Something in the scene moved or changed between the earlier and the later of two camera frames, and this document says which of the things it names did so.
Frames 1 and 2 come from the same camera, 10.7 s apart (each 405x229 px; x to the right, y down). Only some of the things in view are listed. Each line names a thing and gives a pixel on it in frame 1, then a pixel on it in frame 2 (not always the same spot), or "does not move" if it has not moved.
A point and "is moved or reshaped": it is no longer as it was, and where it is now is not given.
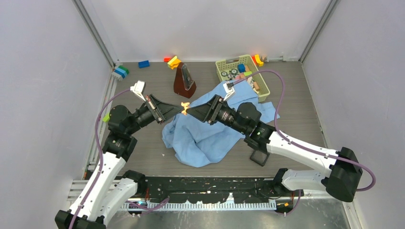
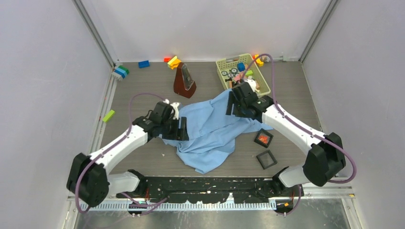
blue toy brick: (143, 64) does not move
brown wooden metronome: (184, 84) does not move
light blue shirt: (196, 142) is moved or reshaped
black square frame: (260, 163) to (271, 156)
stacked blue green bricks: (122, 71) does not move
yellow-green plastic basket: (237, 69) does not move
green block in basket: (247, 73) does not move
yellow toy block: (174, 62) does not move
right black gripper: (200, 112) to (233, 99)
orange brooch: (185, 106) is moved or reshaped
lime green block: (106, 118) does not move
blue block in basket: (241, 67) does not move
